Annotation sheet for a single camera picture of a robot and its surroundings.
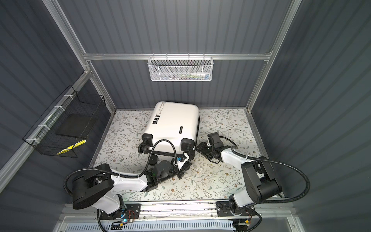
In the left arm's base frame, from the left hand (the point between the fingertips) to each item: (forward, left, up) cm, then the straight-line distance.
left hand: (190, 161), depth 79 cm
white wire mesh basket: (+70, +3, +17) cm, 72 cm away
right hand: (+10, -6, -6) cm, 13 cm away
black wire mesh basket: (+4, +65, +23) cm, 69 cm away
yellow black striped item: (+3, +56, +16) cm, 58 cm away
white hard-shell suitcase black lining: (+16, +10, +9) cm, 21 cm away
